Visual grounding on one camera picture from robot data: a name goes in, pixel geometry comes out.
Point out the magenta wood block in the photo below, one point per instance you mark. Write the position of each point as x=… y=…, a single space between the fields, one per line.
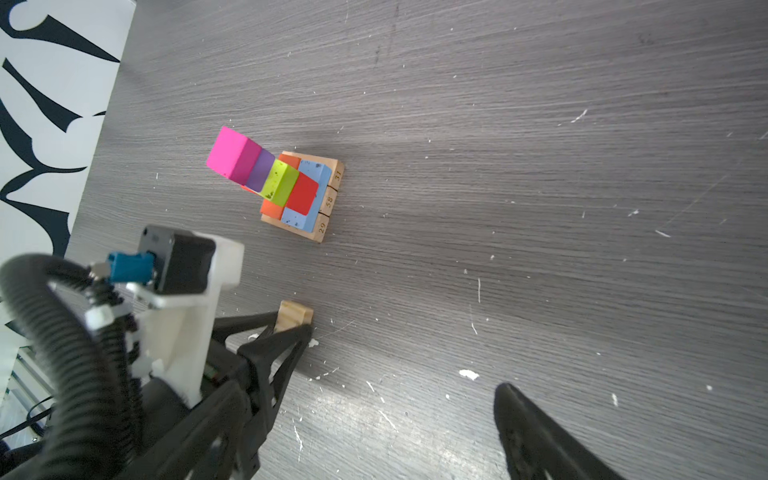
x=233 y=155

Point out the purple wood cube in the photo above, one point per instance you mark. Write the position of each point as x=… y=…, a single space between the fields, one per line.
x=260 y=171

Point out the orange wood block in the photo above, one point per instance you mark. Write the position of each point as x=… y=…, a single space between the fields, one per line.
x=269 y=208

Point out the natural wood long block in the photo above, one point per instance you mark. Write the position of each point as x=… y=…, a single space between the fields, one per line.
x=317 y=234
x=329 y=201
x=333 y=168

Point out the small natural wood cube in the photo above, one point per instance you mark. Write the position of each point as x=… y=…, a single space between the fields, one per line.
x=291 y=315

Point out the light blue wood block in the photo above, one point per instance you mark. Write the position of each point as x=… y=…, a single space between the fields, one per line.
x=321 y=174

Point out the green wood block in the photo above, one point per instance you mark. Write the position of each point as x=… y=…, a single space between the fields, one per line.
x=279 y=183

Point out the red arch wood block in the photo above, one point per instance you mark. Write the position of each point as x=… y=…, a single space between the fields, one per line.
x=302 y=195

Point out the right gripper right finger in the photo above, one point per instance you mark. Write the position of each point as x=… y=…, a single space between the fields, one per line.
x=537 y=447

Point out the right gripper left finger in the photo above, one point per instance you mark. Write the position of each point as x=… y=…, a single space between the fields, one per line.
x=183 y=443

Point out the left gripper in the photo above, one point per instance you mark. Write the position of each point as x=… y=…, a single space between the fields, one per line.
x=262 y=368

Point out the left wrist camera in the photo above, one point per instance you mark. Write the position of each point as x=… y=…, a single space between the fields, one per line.
x=179 y=275

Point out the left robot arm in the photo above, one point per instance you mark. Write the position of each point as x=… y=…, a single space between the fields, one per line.
x=99 y=433

